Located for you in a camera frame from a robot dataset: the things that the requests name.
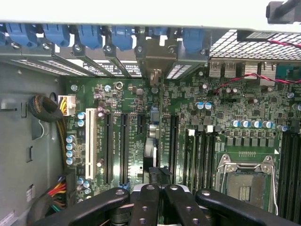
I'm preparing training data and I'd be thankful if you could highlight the socket locking lever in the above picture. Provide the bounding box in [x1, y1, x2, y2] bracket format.
[265, 156, 280, 215]
[216, 154, 230, 179]

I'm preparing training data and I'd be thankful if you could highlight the CPU socket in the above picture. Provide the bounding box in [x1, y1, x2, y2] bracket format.
[215, 154, 279, 216]

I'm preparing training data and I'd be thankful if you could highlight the long black expansion slot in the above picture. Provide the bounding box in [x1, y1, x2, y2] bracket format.
[119, 113, 130, 186]
[169, 115, 180, 180]
[104, 112, 114, 186]

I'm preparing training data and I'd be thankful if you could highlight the short black expansion slot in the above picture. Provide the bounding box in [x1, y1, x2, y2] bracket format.
[137, 114, 145, 134]

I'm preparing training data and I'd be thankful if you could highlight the white expansion slot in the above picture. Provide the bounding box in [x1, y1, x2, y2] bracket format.
[85, 107, 97, 180]

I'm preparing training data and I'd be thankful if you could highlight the green motherboard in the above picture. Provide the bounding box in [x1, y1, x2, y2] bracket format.
[63, 61, 301, 212]

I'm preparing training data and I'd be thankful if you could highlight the white power connector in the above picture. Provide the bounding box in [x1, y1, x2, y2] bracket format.
[57, 95, 77, 116]

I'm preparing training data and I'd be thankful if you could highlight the small black labelled module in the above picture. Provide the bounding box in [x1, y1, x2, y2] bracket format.
[237, 30, 276, 43]

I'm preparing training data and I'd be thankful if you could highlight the multicoloured power wire bundle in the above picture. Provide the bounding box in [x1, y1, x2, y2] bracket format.
[30, 174, 76, 226]

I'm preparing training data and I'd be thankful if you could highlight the black sleeved yellow power cable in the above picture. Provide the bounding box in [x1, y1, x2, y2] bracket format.
[28, 94, 68, 170]

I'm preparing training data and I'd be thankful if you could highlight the red black twisted wire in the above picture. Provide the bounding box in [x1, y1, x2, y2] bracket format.
[215, 40, 301, 95]

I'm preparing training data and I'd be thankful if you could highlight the black bracket with rod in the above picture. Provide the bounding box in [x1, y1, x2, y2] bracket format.
[265, 0, 301, 24]

